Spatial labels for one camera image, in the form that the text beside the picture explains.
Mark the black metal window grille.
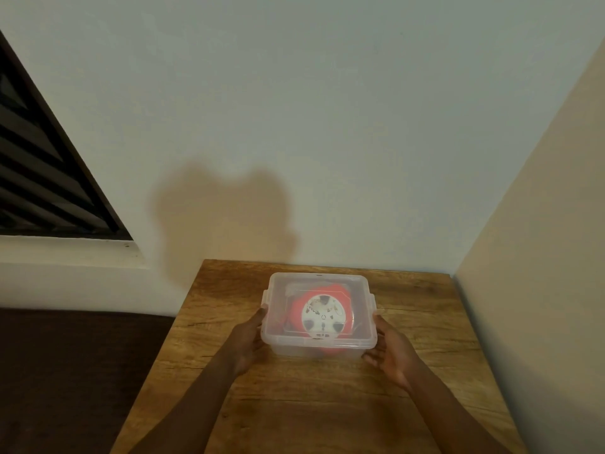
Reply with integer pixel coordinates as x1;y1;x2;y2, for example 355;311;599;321
0;30;133;241

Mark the orange extension cord reel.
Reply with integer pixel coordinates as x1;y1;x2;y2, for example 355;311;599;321
285;281;358;358

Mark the clear plastic box lid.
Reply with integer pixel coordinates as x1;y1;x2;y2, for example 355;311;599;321
261;271;378;349

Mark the person's left forearm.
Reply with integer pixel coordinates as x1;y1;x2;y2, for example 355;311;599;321
130;359;237;454

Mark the beige cabinet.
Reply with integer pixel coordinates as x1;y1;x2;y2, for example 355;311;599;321
453;40;605;454

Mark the clear plastic storage box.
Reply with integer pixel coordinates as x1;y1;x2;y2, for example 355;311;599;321
261;288;378;360

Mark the person's right hand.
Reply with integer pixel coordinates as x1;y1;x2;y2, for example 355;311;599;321
361;312;422;393

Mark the person's right forearm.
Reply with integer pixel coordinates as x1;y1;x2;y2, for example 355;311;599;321
401;368;514;454

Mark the person's left hand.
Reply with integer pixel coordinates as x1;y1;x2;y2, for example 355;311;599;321
226;306;270;376

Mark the dark brown mattress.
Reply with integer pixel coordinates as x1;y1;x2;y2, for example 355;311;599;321
0;306;176;454

